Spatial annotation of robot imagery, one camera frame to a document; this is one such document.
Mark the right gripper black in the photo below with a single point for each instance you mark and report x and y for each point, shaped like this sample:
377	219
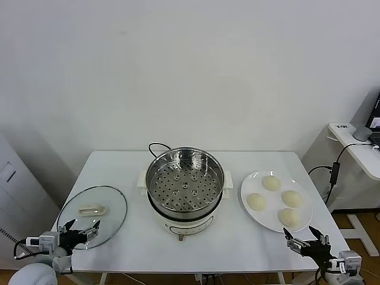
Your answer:
314	250

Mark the printed desk label sticker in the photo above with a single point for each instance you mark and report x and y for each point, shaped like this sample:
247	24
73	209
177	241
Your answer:
341	126

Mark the white side desk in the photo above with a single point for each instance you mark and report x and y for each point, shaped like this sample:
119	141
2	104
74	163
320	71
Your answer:
356	157

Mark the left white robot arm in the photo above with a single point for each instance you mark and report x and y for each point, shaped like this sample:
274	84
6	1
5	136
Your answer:
32	274

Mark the white round plate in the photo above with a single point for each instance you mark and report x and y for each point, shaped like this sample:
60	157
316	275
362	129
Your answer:
268	219

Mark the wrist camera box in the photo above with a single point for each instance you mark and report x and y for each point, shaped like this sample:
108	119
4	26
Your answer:
350	262
49	242

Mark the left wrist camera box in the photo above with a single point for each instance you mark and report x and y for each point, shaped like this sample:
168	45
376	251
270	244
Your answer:
49	242

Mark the white steamed baozi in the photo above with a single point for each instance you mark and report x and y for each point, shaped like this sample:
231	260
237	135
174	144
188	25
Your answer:
292	198
256	202
288	218
271	183

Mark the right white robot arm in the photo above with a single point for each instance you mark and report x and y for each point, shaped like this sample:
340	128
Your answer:
347	279

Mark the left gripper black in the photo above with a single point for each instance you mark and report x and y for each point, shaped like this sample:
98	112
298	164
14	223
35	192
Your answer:
74	239

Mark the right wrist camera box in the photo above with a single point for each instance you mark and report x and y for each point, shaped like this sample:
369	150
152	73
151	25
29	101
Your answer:
350	262

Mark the grey round puck device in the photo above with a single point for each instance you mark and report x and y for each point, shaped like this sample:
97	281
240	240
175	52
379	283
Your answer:
362	133

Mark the white cabinet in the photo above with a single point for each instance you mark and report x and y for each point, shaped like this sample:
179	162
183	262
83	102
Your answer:
17	193

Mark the perforated steel steamer basket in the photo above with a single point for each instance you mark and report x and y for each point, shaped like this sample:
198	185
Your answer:
185	178

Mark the cream electric cooker base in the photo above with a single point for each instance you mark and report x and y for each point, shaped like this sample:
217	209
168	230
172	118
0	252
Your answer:
190	225

